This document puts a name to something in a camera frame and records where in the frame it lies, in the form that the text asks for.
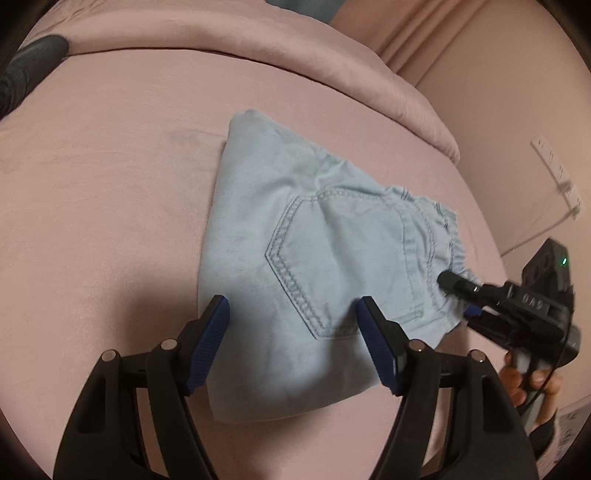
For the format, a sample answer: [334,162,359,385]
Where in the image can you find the light blue strawberry pants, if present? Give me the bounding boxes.
[198,110,468,423]

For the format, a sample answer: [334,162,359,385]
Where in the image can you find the right hand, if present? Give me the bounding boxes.
[499,364,563,432]

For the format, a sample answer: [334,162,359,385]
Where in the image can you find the pink curtain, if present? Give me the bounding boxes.
[329,0,486,86]

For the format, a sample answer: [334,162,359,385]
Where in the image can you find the pink bed sheet mattress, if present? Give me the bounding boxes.
[1,50,506,472]

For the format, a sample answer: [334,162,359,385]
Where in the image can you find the blue-grey curtain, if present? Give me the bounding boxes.
[266,0,346,23]

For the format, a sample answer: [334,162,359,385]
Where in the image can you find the pink duvet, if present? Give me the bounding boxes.
[25,1,460,162]

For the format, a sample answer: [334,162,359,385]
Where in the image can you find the dark rolled garment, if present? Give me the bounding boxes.
[1,35,69,118]

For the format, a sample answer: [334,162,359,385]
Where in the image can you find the black cable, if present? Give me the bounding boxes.
[517,285,574,416]

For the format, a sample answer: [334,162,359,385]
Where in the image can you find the white cable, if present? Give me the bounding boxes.
[500,184,578,257]

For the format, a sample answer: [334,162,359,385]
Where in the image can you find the white wall power strip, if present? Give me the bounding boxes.
[530,135,585,219]

